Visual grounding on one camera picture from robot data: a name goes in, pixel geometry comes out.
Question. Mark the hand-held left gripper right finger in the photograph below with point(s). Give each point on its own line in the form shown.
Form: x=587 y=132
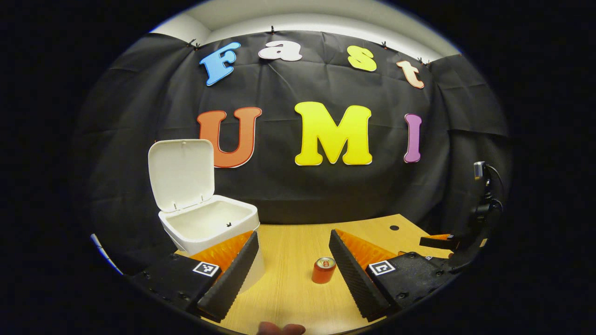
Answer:
x=354 y=274

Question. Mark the black backdrop cloth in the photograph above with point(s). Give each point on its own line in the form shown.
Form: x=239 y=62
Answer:
x=288 y=195

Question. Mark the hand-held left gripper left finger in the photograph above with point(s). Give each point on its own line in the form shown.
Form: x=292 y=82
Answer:
x=235 y=274

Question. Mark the white desktop garbage bin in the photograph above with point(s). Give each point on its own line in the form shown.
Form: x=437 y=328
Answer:
x=186 y=172

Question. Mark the orange pop can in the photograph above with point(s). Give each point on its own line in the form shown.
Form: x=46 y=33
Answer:
x=322 y=274

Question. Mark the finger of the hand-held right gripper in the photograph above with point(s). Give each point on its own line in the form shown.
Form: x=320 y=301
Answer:
x=437 y=243
x=435 y=261

